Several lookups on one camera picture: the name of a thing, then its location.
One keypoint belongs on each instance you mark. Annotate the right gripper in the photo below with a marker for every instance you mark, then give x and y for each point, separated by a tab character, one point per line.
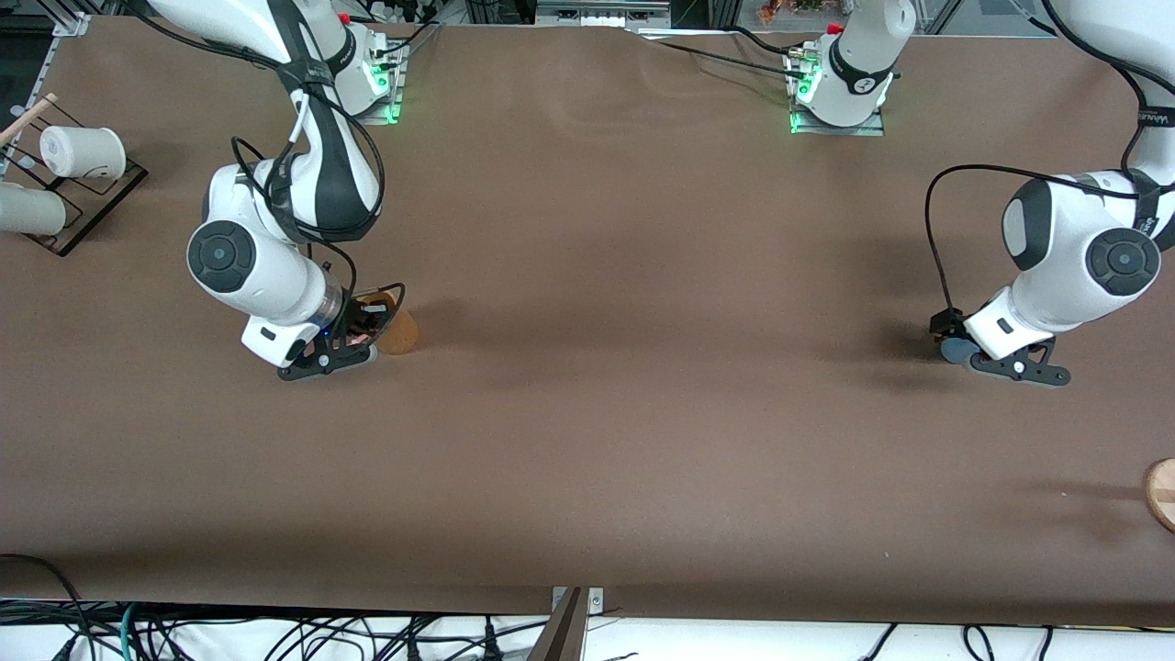
354	320

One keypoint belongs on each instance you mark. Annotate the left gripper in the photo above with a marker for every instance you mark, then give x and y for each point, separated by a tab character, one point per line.
945	323

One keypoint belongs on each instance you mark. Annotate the blue plastic cup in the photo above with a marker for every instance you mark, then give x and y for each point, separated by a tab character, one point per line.
956	351

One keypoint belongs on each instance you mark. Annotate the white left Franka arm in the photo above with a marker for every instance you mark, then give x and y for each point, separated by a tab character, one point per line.
1056	266

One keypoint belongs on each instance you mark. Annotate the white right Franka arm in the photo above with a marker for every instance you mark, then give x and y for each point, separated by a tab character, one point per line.
248	266

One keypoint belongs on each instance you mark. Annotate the brown cylindrical cup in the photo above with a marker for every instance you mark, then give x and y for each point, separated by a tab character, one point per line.
399	335

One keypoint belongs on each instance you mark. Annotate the white cup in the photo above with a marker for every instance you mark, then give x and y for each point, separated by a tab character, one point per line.
32	209
87	151

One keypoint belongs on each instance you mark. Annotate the round wooden disc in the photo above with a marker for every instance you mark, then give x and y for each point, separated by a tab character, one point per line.
1164	496

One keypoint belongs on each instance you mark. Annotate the wooden stick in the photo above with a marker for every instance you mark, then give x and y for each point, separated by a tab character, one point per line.
32	115

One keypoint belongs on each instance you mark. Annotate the silver background equipment box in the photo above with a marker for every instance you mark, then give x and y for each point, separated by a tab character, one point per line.
597	14

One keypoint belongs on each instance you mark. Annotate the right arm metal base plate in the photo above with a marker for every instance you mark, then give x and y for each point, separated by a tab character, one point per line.
393	108

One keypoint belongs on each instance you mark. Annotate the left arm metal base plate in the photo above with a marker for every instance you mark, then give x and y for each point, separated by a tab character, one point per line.
872	128

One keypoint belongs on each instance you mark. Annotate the silver metal bracket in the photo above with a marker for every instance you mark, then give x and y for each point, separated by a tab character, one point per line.
597	601

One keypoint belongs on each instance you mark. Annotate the dark camera pole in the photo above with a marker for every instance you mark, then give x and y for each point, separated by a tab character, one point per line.
562	638

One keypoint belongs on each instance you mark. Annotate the silver aluminium frame corner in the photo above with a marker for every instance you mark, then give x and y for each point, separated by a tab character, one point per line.
72	26

